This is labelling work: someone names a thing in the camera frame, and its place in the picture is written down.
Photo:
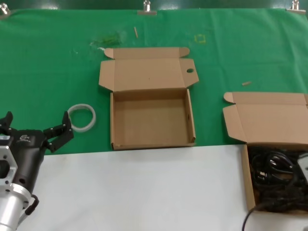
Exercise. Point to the clear plastic wrap scrap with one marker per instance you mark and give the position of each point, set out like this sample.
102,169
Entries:
109,39

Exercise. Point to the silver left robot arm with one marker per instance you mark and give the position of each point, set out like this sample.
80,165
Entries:
10,209

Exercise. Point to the cardboard box with round hole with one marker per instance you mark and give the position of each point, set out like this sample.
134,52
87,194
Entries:
149,120

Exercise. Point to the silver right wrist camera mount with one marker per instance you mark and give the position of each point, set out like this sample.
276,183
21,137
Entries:
303,166

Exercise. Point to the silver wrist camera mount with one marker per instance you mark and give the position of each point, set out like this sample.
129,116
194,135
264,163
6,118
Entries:
7,154
303,166

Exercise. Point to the small wooden chip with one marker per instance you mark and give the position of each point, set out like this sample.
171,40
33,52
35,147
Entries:
246,83

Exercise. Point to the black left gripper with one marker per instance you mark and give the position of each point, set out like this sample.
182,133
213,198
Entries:
29,154

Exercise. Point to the green table cloth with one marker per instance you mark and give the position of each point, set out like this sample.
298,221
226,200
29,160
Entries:
48,72

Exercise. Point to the translucent white tape roll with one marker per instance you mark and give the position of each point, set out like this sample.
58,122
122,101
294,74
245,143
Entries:
83,129

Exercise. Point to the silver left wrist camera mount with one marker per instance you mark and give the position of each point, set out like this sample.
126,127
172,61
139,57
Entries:
7,154

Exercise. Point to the thin wooden stick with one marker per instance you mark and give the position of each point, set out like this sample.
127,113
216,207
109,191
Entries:
136,32

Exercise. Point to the metal binder clip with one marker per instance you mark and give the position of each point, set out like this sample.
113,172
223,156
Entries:
146,11
3,10
295,9

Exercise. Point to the small white plastic scrap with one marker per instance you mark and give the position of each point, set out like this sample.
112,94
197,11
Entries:
100,48

